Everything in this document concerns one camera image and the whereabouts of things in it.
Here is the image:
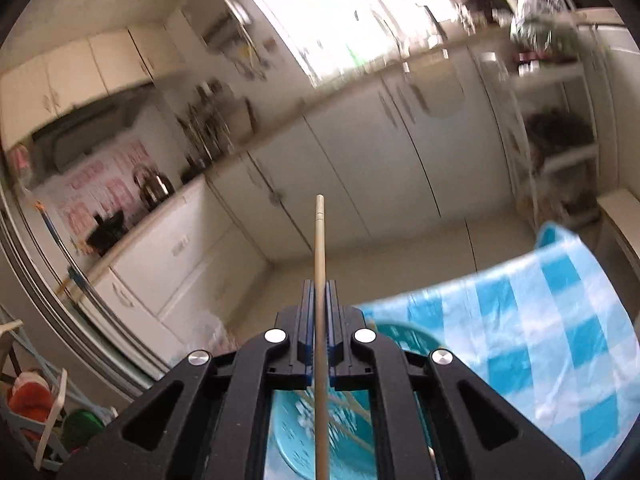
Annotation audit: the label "bright kitchen window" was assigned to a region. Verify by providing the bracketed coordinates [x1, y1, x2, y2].
[240, 0, 452, 87]

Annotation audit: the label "silver refrigerator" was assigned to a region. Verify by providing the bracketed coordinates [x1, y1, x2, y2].
[0, 160, 167, 392]

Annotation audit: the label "pink wall poster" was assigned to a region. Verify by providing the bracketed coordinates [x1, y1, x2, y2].
[10, 140, 151, 247]

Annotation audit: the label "white shelf rack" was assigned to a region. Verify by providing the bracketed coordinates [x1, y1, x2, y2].
[475, 50, 602, 227]

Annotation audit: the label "blue orange mop handle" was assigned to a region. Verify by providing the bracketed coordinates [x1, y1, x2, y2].
[34, 200, 97, 302]

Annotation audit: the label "beige wooden stool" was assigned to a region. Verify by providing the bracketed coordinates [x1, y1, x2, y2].
[597, 190, 640, 267]

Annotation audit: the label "teal perforated plastic basket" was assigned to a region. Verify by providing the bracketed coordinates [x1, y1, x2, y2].
[265, 322, 443, 480]

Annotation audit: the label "metal kettle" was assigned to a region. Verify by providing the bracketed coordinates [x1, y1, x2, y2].
[132, 165, 176, 211]

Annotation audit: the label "white tall side cabinet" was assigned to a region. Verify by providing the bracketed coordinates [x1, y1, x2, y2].
[575, 7, 640, 202]

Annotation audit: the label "hanging kitchen utensils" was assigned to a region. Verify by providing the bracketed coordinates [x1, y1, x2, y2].
[177, 80, 261, 171]

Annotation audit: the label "white wall cabinets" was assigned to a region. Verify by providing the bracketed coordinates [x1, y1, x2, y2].
[0, 22, 187, 152]

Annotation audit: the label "white base cabinets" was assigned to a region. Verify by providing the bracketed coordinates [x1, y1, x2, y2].
[205, 35, 532, 262]

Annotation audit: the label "white counter drawer cabinet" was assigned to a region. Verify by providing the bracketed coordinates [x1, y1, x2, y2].
[65, 175, 274, 367]

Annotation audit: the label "beige bamboo chopstick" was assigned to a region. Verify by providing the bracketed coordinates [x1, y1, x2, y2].
[314, 194, 331, 480]

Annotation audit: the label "dark items on shelf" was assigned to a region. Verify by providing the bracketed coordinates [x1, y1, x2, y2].
[525, 110, 597, 162]

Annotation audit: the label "cluster of clear jars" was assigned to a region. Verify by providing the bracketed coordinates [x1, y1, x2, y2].
[185, 310, 242, 357]

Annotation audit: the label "green round container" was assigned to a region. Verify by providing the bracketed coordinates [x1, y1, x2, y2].
[62, 410, 107, 454]

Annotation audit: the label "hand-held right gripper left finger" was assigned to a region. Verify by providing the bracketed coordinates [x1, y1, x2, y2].
[59, 280, 317, 480]

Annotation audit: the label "white plastic frame rack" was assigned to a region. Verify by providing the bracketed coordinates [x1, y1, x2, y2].
[0, 319, 72, 467]

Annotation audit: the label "black countertop appliance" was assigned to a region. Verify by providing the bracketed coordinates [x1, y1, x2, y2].
[85, 210, 126, 256]

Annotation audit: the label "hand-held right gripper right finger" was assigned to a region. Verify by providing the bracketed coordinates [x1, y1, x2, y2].
[325, 280, 586, 480]

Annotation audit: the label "leafy green plant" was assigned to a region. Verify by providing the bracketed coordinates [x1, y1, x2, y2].
[510, 0, 607, 61]

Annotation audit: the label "blue white checkered tablecloth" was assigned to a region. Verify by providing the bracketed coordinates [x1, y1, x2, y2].
[357, 220, 636, 480]

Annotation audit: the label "range hood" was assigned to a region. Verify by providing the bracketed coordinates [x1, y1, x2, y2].
[30, 85, 157, 171]

